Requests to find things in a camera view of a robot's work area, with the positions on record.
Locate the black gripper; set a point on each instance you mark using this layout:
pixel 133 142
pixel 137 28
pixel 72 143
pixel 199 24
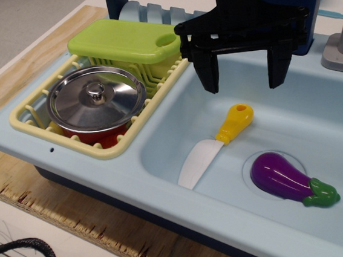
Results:
pixel 242 24

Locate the green plastic cutting board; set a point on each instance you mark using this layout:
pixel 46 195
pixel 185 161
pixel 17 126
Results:
pixel 136 42

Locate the wooden board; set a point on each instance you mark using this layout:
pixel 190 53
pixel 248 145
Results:
pixel 72 224

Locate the light blue spatula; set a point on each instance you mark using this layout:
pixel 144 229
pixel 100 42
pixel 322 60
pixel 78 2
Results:
pixel 330 14

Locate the purple toy eggplant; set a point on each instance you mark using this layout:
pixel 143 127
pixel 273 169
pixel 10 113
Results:
pixel 275 175

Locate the light blue toy sink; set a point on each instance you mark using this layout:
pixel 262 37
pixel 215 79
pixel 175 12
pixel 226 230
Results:
pixel 302 120

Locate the light blue plate holder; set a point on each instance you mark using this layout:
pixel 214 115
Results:
pixel 153 13

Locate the cream dish rack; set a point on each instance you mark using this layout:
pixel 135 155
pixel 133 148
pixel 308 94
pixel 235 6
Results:
pixel 31 117

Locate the red metal pot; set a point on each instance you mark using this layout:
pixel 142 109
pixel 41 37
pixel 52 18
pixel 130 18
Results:
pixel 94 137

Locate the steel pot lid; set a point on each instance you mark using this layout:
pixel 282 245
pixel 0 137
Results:
pixel 95 98

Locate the toy knife yellow handle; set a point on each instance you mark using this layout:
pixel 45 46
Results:
pixel 238 118

